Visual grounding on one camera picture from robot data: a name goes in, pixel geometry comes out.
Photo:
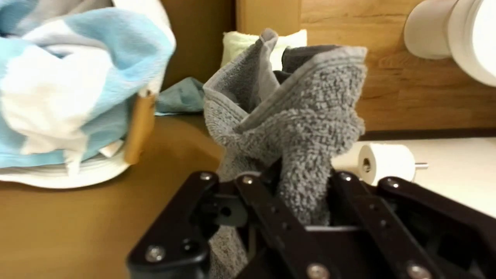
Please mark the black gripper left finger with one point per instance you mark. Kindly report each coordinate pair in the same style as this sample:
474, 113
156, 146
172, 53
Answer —
257, 211

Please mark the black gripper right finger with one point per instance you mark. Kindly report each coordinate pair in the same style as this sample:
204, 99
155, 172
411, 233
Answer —
403, 226

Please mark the grey towel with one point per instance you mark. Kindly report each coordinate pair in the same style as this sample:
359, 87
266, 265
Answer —
304, 133

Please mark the light green cloth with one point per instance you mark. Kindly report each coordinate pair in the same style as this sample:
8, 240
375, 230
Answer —
234, 44

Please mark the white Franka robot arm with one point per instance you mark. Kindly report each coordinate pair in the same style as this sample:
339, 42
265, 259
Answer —
465, 31

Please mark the white toilet paper roll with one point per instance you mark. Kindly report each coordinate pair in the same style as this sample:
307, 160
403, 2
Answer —
387, 163

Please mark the teal cloth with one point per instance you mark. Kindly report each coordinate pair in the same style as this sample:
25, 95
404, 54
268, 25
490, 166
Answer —
180, 96

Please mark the blue and white cloth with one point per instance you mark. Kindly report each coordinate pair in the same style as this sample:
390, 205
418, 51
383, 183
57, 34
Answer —
62, 78

